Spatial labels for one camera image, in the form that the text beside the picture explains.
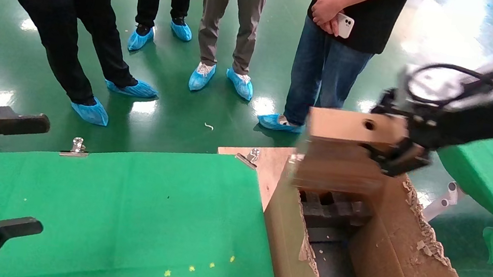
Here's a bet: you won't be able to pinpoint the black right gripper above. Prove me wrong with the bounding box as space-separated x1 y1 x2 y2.
358 64 493 192

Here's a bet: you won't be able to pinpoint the small cardboard box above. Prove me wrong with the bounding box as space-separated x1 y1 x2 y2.
289 102 410 204

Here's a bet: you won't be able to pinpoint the large open cardboard carton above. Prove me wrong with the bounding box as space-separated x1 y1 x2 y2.
254 155 493 277

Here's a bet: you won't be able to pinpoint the black foam carton lining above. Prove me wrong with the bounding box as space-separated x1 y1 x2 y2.
301 224 375 277

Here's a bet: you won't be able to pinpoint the bystander right hand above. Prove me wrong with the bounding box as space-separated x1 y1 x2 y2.
319 17 343 38

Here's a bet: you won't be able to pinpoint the bystander left hand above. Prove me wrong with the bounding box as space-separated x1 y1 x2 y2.
307 0 346 27

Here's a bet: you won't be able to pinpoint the person in blue jeans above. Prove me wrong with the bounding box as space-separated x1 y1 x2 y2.
281 0 413 140

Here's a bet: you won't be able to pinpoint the silver binder clip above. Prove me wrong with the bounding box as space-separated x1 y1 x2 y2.
234 146 261 171
59 134 92 160

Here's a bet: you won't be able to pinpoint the notched black foam block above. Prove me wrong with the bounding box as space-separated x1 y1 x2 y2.
294 187 376 236

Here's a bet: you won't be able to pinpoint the white smartphone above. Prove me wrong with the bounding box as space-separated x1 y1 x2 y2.
334 13 357 41

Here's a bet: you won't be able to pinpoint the blue shoe cover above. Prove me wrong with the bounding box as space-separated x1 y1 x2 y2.
126 23 157 55
68 93 113 127
256 110 307 135
187 60 217 94
223 68 257 102
169 19 195 43
104 74 160 101

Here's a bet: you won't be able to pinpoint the large green table cloth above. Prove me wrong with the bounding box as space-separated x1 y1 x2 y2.
0 120 305 277

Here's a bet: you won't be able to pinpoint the person in khaki trousers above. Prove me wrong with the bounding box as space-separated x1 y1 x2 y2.
186 0 271 78

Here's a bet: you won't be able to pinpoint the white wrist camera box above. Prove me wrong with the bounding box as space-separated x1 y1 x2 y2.
394 59 482 120

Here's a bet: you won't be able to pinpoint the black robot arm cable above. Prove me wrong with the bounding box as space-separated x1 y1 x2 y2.
403 10 493 116

